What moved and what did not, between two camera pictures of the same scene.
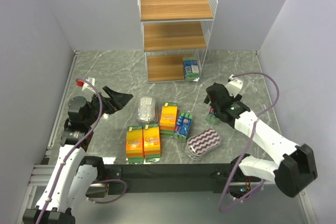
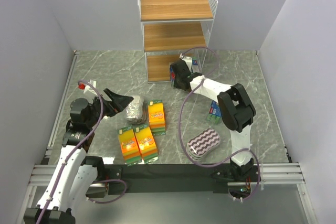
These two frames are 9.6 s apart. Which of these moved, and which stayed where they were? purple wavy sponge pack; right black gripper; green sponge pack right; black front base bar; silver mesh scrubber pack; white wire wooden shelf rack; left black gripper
Moved: silver mesh scrubber pack; right black gripper
Stayed: white wire wooden shelf rack; purple wavy sponge pack; left black gripper; black front base bar; green sponge pack right
